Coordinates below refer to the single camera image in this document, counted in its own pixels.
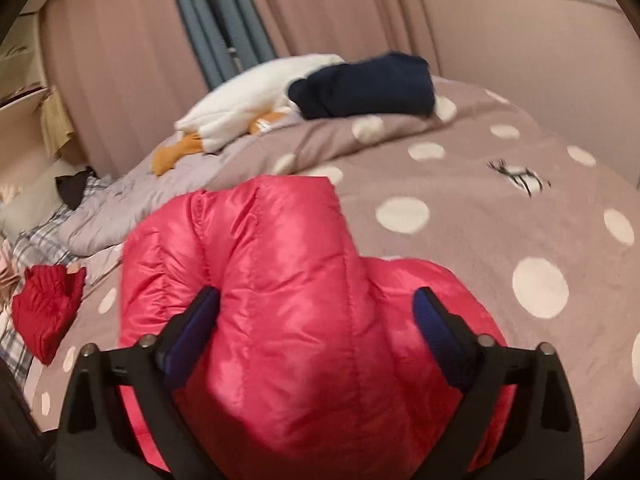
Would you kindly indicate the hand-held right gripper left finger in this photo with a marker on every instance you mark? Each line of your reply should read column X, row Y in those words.
column 192, row 330

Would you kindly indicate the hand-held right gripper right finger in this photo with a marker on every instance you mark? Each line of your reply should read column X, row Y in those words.
column 440, row 332

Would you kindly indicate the red hooded puffer jacket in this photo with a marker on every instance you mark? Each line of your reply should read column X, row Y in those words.
column 280, row 285

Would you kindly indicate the red knit garment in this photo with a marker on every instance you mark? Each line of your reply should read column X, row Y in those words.
column 47, row 305

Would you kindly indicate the taupe polka dot blanket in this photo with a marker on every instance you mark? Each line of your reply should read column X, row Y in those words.
column 450, row 180

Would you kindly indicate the plaid cloth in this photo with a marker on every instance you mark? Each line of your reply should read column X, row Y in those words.
column 40, row 245

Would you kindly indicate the black cloth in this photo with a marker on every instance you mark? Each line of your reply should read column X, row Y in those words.
column 74, row 187

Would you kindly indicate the white pillow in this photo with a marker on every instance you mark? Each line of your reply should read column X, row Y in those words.
column 30, row 200

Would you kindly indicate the white plush toy orange feet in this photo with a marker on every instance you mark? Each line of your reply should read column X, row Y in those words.
column 240, row 95

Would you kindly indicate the tan hanging cloth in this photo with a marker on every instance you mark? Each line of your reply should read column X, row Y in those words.
column 56, row 120

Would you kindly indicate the navy blue folded garment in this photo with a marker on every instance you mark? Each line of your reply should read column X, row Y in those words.
column 365, row 87

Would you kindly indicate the pink curtain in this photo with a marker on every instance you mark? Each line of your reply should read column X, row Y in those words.
column 120, row 50

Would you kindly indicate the blue-grey curtain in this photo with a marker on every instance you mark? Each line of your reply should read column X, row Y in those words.
column 220, row 15

